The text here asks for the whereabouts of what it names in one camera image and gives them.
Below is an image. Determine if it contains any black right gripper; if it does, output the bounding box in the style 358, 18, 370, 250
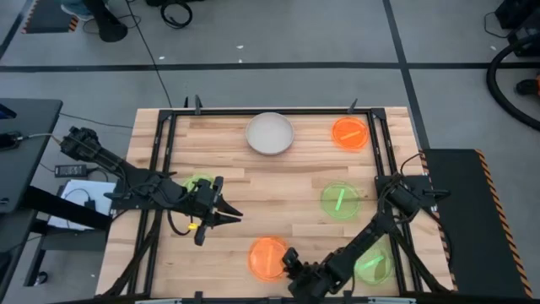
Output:
281, 247, 338, 304

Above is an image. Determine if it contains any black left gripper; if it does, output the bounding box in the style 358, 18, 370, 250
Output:
192, 176, 244, 247

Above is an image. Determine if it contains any large translucent orange plastic plate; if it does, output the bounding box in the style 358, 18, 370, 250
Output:
247, 236, 290, 283

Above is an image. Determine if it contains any translucent green plastic plate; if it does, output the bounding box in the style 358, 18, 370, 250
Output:
320, 181, 363, 221
353, 242, 396, 286
181, 172, 216, 193

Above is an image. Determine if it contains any beige round plate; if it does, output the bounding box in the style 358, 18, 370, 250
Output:
245, 111, 295, 156

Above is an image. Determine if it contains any white paper sheet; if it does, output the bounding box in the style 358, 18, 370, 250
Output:
46, 179, 117, 231

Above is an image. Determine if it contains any black power adapter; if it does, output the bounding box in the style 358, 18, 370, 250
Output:
53, 163, 89, 178

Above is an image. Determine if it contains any black mat with hazard stripes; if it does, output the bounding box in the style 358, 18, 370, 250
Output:
421, 147, 535, 300
19, 0, 80, 35

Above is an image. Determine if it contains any black side table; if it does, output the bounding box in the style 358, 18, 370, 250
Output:
0, 98, 113, 254

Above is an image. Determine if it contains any black stand base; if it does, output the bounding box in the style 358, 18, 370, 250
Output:
82, 0, 129, 43

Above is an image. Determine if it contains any person's foot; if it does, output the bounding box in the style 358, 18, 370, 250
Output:
60, 0, 95, 22

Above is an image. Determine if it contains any orange and black tool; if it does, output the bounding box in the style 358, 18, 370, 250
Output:
515, 73, 540, 97

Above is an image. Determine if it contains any black equipment case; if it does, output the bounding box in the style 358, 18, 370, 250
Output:
494, 0, 540, 58

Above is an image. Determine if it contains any black aluminium table frame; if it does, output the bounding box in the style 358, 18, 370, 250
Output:
100, 107, 455, 299

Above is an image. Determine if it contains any thin black floor cable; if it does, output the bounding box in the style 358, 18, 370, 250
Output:
124, 0, 173, 109

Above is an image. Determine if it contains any coiled black cable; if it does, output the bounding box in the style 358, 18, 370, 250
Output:
159, 0, 194, 30

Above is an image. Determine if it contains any thick black hose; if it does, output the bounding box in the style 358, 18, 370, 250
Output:
485, 32, 540, 132

